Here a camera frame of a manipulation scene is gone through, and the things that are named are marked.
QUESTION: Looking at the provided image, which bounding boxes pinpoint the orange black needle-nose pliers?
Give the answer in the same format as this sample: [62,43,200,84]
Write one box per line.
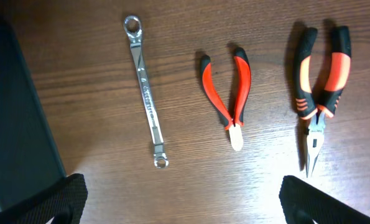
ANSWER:
[293,26,352,177]

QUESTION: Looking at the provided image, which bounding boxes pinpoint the small red pliers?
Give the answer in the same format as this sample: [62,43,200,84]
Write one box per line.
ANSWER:
[200,45,252,151]

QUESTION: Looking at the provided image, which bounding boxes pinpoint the silver double ring wrench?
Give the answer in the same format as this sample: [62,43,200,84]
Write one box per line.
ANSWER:
[124,15,169,169]

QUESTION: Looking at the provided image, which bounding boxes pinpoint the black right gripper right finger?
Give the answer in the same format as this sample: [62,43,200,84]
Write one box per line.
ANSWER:
[279,175,370,224]

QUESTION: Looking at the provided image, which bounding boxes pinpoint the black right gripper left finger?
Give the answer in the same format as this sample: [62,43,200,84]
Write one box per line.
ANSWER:
[0,174,88,224]

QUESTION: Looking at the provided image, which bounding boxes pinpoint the black open box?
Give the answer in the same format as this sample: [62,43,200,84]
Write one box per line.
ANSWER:
[0,25,66,212]

